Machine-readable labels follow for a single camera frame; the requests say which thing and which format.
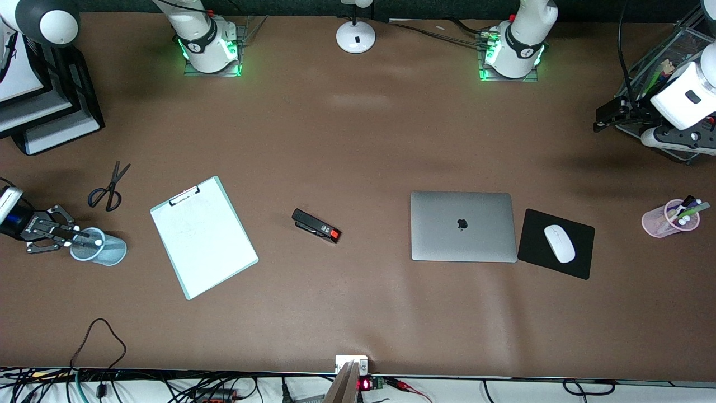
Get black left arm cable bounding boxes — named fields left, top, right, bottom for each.
left=617, top=11, right=638, bottom=108

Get red wire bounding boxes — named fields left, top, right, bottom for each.
left=386, top=378, right=432, bottom=403

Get black braided cable loop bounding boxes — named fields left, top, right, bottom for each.
left=70, top=318, right=126, bottom=373

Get green marker in pink cup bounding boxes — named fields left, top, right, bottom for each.
left=669, top=202, right=711, bottom=223

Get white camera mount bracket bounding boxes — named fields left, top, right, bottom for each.
left=335, top=354, right=369, bottom=376

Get grey mesh desk tray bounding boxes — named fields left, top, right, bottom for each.
left=614, top=21, right=716, bottom=166

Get black power strip orange switches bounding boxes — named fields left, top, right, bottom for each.
left=187, top=389, right=238, bottom=403

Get light blue mesh cup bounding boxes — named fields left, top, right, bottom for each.
left=69, top=227, right=128, bottom=266

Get green marker in tray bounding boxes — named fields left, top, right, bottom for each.
left=643, top=68, right=665, bottom=95

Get mint green clipboard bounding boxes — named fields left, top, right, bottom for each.
left=150, top=176, right=260, bottom=301

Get silver laptop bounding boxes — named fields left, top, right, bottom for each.
left=411, top=191, right=518, bottom=263

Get white computer mouse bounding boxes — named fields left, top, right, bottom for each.
left=544, top=224, right=576, bottom=264

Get white lamp base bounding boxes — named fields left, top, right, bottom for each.
left=336, top=0, right=376, bottom=54

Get white paper sheet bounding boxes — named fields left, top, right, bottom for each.
left=151, top=180, right=258, bottom=297

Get black looped cable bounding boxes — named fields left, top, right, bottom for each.
left=562, top=379, right=617, bottom=396

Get black mouse pad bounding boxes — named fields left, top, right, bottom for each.
left=517, top=209, right=596, bottom=280

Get black scissors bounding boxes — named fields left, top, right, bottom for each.
left=88, top=161, right=131, bottom=212

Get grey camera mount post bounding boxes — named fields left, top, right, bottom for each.
left=323, top=361, right=362, bottom=403

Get black table cable bundle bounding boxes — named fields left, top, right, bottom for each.
left=386, top=20, right=490, bottom=46

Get black stapler red tip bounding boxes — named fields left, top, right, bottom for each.
left=291, top=208, right=341, bottom=245

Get black stacked paper tray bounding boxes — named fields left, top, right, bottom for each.
left=0, top=22, right=106, bottom=156

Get pink mesh pen cup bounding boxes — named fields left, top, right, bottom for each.
left=642, top=199, right=701, bottom=238

